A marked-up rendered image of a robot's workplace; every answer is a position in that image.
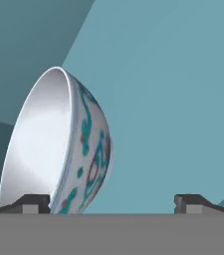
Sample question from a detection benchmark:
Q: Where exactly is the white bowl with green pattern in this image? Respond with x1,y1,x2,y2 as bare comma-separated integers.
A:
0,66,112,215

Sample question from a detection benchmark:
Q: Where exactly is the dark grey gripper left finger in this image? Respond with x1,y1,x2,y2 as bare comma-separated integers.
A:
0,193,52,214

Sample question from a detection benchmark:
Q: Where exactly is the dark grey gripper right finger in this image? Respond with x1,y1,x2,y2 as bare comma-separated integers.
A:
173,193,224,214

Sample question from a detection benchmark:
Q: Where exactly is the teal cabinet door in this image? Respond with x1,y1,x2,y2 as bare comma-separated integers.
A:
61,0,224,214

